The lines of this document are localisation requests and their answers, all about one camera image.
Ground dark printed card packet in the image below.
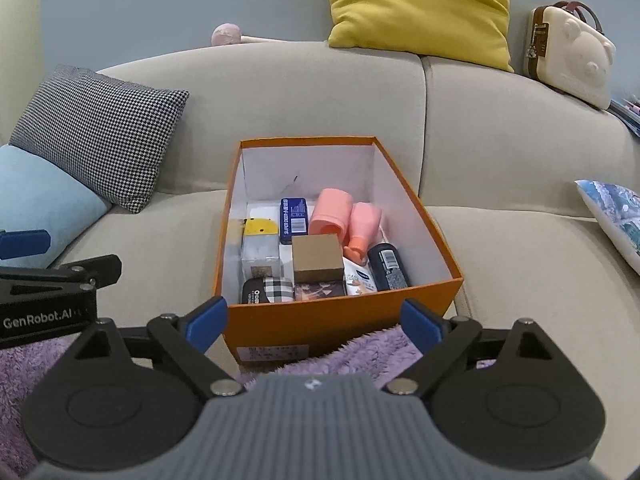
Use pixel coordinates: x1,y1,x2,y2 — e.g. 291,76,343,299
294,280,348,302

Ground cream bear suitcase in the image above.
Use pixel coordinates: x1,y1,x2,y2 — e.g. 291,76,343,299
522,1,617,111

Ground plaid case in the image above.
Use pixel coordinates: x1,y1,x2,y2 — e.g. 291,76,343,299
241,276,296,305

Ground yellow pillow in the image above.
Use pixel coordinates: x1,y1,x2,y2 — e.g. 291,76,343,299
324,0,516,73

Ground houndstooth pillow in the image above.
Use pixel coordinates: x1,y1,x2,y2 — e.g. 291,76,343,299
9,64,191,214

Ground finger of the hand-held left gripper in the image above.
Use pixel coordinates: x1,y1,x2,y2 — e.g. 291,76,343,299
0,230,52,261
0,254,123,306

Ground stack of magazines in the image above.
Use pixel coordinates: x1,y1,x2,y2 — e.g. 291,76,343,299
607,94,640,138

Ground white tube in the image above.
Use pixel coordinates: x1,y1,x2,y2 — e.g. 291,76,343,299
342,257,379,297

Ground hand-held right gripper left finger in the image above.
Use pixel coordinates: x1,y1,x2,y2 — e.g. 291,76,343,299
57,296,246,400

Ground clear plastic box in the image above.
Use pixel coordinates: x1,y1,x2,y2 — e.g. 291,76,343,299
240,234,282,280

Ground blue tin case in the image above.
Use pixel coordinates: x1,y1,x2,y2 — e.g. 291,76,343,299
279,197,309,246

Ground purple fuzzy blanket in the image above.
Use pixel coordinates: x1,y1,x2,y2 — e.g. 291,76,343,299
0,324,498,480

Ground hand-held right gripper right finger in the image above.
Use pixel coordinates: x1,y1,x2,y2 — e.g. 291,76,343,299
385,299,568,398

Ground pink cylindrical jar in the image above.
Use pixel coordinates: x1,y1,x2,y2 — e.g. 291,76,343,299
308,188,356,241

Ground orange cardboard box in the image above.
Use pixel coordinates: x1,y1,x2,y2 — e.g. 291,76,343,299
212,135,465,367

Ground blue printed pillow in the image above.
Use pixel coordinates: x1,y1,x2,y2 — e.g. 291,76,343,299
574,179,640,276

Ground dark bottle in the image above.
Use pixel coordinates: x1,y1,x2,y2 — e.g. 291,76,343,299
366,242,412,292

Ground brown cardboard box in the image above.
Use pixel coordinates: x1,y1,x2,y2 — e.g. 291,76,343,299
291,233,346,285

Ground light blue pillow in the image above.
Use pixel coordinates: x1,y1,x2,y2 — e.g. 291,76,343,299
0,145,113,268

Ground beige sofa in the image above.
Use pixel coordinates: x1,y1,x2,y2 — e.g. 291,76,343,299
0,40,640,480

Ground pink ball massage stick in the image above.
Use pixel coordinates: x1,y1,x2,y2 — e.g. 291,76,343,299
211,23,281,47

